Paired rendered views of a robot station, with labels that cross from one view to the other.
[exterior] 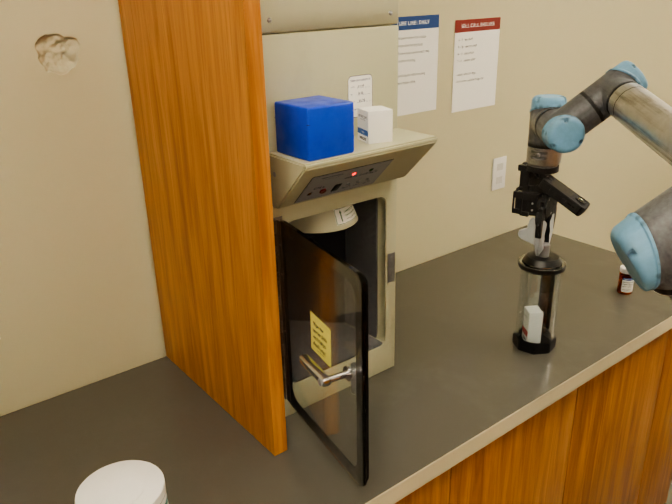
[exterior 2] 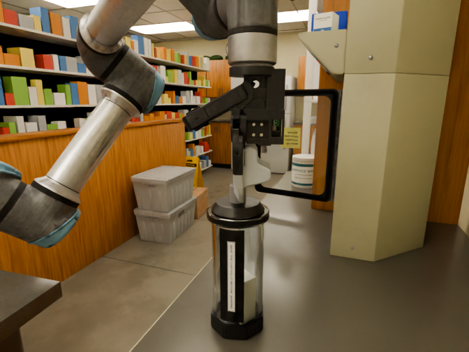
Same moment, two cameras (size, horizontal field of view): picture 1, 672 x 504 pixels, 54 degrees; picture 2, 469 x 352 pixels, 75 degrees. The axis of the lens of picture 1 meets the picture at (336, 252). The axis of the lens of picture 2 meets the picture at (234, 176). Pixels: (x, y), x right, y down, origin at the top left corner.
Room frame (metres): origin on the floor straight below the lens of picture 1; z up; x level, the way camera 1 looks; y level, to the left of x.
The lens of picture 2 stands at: (1.86, -0.77, 1.35)
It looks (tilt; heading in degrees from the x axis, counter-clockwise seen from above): 14 degrees down; 147
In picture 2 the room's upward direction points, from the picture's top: straight up
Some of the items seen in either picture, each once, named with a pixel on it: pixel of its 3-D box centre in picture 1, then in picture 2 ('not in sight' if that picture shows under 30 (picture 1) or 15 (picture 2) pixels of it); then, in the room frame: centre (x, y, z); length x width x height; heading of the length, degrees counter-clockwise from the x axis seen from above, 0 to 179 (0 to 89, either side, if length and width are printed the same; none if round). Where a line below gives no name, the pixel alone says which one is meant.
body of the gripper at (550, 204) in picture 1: (537, 189); (256, 107); (1.46, -0.47, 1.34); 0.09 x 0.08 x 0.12; 52
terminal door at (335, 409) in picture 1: (320, 348); (292, 144); (1.02, 0.03, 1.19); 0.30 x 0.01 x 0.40; 28
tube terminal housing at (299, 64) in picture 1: (302, 214); (389, 110); (1.36, 0.07, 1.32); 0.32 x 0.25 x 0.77; 128
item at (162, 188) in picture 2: not in sight; (166, 187); (-1.08, 0.28, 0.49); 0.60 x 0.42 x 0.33; 128
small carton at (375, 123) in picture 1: (374, 124); (326, 27); (1.24, -0.08, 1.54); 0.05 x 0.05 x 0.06; 21
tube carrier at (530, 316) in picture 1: (538, 301); (237, 265); (1.44, -0.49, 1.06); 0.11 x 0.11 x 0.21
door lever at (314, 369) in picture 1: (324, 367); not in sight; (0.94, 0.02, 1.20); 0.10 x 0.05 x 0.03; 28
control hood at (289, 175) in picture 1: (356, 170); (324, 61); (1.21, -0.04, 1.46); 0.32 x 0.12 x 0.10; 128
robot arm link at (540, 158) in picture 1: (543, 156); (252, 54); (1.45, -0.47, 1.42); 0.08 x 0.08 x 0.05
